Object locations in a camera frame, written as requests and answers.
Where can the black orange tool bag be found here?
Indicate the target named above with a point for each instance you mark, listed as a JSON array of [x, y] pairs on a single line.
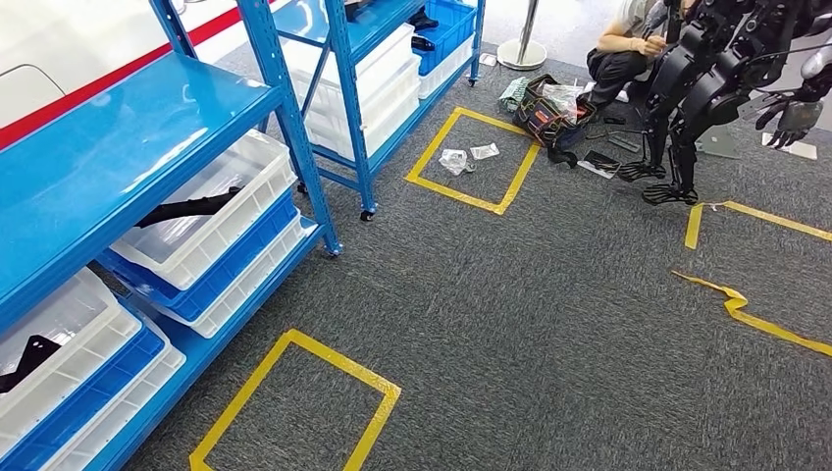
[[543, 120]]

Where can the black and white packet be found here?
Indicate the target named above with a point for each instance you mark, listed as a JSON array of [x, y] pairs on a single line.
[[598, 164]]

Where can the clear plastic bag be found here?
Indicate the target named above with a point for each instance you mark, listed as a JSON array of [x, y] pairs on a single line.
[[484, 151], [453, 161], [562, 97]]

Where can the humanoid robot with black legs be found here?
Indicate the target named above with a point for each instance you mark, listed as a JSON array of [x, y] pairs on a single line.
[[708, 84]]

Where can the person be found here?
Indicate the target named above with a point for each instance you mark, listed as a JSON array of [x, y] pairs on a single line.
[[617, 65]]

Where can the white storage bin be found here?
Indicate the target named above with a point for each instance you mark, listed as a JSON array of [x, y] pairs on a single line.
[[247, 188], [78, 344], [383, 55], [136, 396], [448, 71], [390, 127], [260, 279], [390, 91]]

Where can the green patterned packet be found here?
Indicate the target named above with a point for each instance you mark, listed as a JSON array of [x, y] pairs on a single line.
[[513, 94]]

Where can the metal pole with round base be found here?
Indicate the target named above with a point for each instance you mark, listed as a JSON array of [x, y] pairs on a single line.
[[520, 55]]

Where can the white paper sheets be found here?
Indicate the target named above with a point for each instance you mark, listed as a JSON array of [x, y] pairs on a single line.
[[487, 60]]

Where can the blue metal shelf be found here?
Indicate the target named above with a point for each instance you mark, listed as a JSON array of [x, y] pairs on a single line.
[[97, 143], [354, 117]]

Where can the white car red stripe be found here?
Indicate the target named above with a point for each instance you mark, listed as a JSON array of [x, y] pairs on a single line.
[[78, 52]]

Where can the clear compartment parts box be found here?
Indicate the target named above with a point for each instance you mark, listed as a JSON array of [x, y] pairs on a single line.
[[747, 107]]

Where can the black bracket part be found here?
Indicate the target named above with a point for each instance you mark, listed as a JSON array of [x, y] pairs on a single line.
[[188, 208], [422, 44], [29, 357], [422, 21]]

